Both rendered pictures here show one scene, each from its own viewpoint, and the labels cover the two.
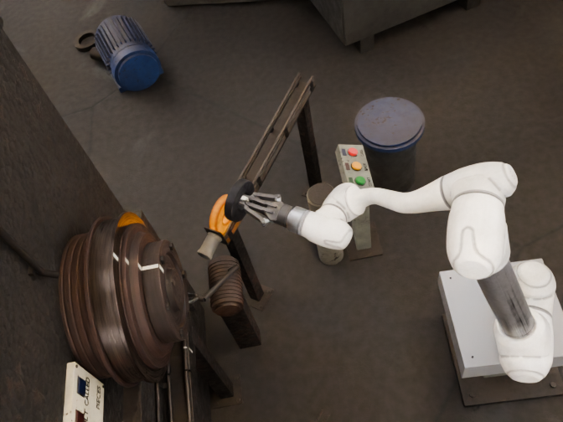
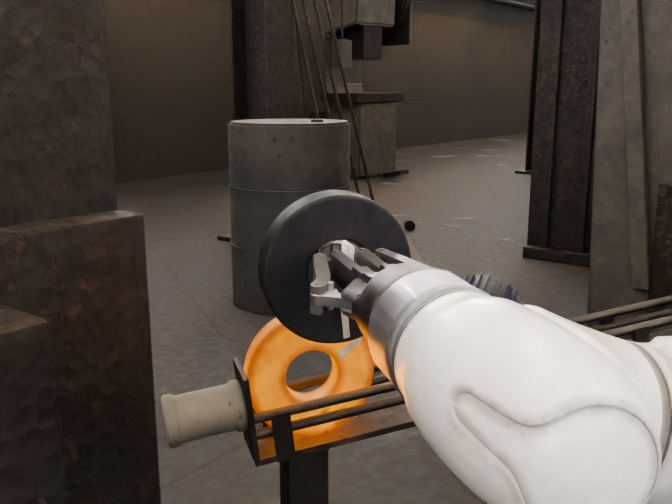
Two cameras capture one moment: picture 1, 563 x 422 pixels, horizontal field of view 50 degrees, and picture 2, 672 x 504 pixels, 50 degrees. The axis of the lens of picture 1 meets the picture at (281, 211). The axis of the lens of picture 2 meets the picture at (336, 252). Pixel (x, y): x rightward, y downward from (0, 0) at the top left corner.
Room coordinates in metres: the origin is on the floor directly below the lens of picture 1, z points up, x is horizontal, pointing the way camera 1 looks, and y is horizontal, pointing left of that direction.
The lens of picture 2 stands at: (0.65, -0.24, 1.04)
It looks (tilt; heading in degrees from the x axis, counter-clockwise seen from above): 13 degrees down; 32
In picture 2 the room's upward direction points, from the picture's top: straight up
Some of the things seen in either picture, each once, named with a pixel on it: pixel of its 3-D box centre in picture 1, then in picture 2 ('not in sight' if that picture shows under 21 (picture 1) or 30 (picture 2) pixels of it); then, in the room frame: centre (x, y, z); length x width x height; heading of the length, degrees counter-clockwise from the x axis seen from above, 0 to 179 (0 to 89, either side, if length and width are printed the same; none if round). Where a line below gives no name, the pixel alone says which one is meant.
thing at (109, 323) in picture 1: (134, 297); not in sight; (0.84, 0.45, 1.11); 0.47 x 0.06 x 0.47; 175
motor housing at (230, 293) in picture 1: (236, 306); not in sight; (1.15, 0.29, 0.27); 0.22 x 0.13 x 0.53; 175
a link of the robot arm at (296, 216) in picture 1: (298, 220); (435, 337); (1.10, -0.05, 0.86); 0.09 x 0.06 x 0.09; 140
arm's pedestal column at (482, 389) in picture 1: (506, 340); not in sight; (0.75, -0.73, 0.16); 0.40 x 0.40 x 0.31; 82
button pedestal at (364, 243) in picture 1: (359, 206); not in sight; (1.45, -0.34, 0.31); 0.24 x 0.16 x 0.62; 175
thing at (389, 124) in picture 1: (389, 150); not in sight; (1.78, -0.59, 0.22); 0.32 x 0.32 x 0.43
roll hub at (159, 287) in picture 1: (168, 290); not in sight; (0.83, 0.36, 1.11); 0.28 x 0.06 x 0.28; 175
